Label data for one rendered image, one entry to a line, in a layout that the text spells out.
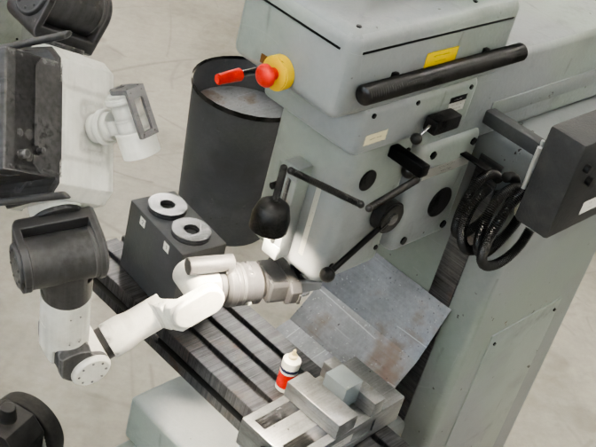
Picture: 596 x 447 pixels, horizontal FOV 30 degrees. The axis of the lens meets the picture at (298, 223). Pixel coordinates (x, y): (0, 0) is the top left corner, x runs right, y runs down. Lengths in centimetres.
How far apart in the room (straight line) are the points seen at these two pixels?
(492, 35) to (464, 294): 68
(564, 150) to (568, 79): 44
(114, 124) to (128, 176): 285
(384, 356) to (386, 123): 80
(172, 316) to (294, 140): 41
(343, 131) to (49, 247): 54
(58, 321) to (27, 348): 185
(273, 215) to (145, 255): 64
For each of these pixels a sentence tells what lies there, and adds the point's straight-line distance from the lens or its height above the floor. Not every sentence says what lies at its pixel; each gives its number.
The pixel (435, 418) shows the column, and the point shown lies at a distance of 271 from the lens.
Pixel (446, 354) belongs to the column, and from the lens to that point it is 261.
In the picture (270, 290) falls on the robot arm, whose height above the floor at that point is 125.
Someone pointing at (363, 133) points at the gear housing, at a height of 168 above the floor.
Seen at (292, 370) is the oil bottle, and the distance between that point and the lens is 238.
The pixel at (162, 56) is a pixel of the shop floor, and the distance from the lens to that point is 576.
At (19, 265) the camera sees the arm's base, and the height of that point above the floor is 142.
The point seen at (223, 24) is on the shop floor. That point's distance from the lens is 625.
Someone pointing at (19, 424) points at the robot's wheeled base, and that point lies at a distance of 274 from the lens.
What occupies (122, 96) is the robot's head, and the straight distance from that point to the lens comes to 187.
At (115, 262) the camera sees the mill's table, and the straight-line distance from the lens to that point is 270.
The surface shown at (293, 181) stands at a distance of 204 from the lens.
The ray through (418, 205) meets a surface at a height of 145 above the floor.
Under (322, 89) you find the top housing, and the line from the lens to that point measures 181.
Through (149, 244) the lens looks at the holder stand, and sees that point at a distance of 253.
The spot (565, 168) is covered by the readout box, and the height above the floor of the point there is 166.
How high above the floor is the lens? 258
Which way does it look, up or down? 33 degrees down
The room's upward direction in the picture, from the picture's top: 16 degrees clockwise
